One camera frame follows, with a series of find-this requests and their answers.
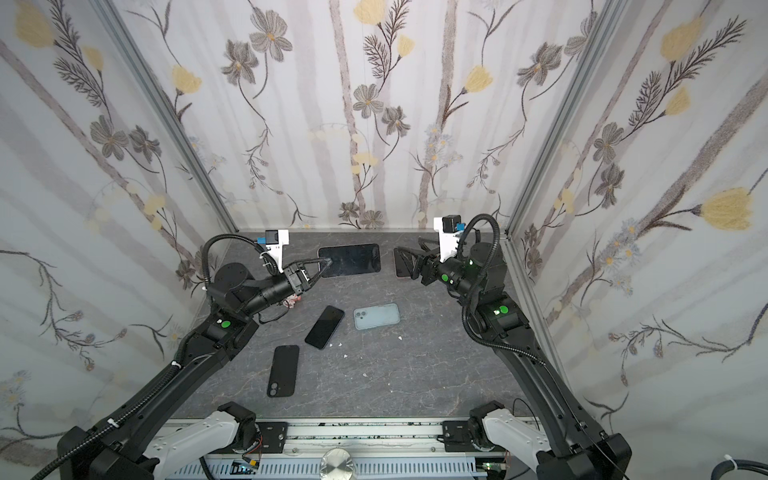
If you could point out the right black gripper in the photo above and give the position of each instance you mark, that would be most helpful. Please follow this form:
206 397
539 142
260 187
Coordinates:
429 269

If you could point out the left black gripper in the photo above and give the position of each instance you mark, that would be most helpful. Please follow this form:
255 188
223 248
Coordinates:
297 280

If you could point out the pink phone case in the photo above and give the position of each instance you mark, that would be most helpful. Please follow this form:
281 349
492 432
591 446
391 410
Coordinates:
404 264

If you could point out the black phone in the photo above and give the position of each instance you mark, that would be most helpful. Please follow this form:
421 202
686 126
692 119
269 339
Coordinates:
349 260

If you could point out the blue-edged phone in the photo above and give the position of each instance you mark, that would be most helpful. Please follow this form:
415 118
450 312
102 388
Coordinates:
324 327

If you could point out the light blue phone case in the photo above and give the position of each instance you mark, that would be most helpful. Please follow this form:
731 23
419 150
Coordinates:
368 318

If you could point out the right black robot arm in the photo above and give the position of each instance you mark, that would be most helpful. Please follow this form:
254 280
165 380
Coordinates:
568 443

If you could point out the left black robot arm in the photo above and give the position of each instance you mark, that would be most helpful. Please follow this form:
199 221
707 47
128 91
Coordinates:
116 446

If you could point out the black phone case near left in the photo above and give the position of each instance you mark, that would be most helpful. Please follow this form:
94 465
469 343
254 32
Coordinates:
283 373

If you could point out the small pink figurine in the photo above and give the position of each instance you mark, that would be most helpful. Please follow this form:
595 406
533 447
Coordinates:
291 301

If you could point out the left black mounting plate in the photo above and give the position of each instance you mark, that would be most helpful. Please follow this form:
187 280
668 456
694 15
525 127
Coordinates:
272 437

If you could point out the black mounting plate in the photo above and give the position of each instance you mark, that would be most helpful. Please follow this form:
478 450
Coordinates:
459 436
272 437

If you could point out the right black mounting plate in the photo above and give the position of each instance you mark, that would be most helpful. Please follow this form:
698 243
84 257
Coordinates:
459 436

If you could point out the round silver knob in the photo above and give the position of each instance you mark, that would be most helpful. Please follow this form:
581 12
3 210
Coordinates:
337 464

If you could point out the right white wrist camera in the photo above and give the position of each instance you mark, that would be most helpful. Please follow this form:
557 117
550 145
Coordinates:
449 229

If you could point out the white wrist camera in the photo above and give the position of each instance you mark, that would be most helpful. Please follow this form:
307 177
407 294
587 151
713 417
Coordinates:
270 247
449 229

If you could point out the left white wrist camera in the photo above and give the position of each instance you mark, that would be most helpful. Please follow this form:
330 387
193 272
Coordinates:
270 247

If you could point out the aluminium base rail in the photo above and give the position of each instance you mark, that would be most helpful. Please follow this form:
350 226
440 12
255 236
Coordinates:
219 436

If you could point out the white slotted cable duct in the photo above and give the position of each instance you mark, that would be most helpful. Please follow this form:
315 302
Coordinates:
364 468

